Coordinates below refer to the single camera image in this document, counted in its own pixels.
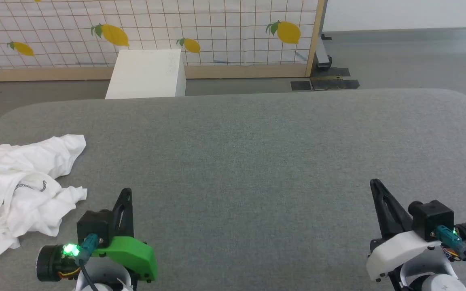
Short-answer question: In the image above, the left camera cable teal plug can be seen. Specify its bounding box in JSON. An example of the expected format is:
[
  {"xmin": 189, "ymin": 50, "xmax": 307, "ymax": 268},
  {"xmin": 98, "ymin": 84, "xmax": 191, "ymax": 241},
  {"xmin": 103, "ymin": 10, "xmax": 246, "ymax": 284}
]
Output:
[{"xmin": 77, "ymin": 234, "xmax": 99, "ymax": 291}]

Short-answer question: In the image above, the grey fabric sofa cushion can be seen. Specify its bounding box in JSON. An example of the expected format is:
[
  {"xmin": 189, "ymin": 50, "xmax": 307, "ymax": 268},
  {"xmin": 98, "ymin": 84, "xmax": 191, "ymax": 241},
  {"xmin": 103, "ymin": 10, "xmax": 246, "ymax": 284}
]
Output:
[{"xmin": 0, "ymin": 88, "xmax": 466, "ymax": 291}]

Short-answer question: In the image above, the camera cable teal plug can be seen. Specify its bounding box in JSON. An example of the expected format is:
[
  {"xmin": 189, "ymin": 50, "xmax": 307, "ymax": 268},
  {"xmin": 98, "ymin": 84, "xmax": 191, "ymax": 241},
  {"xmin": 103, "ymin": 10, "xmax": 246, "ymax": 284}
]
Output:
[
  {"xmin": 435, "ymin": 226, "xmax": 466, "ymax": 283},
  {"xmin": 77, "ymin": 234, "xmax": 99, "ymax": 291}
]

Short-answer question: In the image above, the lemon-patterned partition screen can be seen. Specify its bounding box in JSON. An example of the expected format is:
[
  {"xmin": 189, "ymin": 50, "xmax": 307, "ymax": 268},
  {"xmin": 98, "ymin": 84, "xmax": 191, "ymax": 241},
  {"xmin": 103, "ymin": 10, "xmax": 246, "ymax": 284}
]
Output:
[{"xmin": 0, "ymin": 0, "xmax": 327, "ymax": 82}]

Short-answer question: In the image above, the right camera cable teal plug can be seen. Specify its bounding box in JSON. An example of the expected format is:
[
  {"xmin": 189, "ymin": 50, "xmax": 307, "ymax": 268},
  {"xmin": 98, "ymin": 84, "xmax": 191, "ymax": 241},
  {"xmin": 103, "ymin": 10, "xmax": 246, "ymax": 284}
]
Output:
[{"xmin": 435, "ymin": 226, "xmax": 466, "ymax": 283}]

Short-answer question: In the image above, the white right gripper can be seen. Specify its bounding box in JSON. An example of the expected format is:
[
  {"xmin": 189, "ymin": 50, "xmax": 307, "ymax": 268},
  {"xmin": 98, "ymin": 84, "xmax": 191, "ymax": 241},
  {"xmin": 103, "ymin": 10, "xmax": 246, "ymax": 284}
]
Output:
[{"xmin": 366, "ymin": 179, "xmax": 444, "ymax": 282}]

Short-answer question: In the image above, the grey metal partition foot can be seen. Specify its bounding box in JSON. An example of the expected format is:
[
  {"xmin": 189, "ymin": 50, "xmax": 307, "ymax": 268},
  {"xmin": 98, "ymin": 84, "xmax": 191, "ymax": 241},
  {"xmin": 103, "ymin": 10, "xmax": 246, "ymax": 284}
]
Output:
[{"xmin": 315, "ymin": 34, "xmax": 333, "ymax": 69}]

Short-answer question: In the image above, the white rectangular box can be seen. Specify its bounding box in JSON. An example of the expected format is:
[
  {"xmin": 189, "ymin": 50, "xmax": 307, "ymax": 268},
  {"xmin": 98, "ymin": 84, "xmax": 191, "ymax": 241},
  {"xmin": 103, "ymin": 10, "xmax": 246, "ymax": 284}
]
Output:
[{"xmin": 105, "ymin": 49, "xmax": 186, "ymax": 99}]

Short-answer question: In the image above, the white t-shirt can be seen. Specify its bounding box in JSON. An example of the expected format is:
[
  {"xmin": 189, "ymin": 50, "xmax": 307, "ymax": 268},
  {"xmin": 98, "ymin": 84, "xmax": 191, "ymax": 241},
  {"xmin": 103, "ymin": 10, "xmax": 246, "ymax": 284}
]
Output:
[{"xmin": 0, "ymin": 134, "xmax": 88, "ymax": 263}]

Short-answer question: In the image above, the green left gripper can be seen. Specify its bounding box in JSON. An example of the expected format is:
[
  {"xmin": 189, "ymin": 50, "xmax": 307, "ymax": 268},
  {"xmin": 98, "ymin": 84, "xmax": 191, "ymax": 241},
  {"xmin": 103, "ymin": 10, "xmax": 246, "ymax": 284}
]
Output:
[{"xmin": 91, "ymin": 188, "xmax": 158, "ymax": 283}]

